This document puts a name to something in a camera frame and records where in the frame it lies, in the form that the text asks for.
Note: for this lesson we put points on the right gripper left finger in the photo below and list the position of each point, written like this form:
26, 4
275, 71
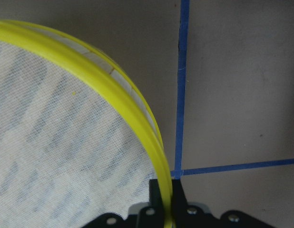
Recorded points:
155, 199

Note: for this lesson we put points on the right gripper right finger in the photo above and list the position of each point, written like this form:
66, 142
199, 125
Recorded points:
178, 200

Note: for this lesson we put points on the yellow steamer layer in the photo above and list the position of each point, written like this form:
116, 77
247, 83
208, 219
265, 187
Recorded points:
77, 137

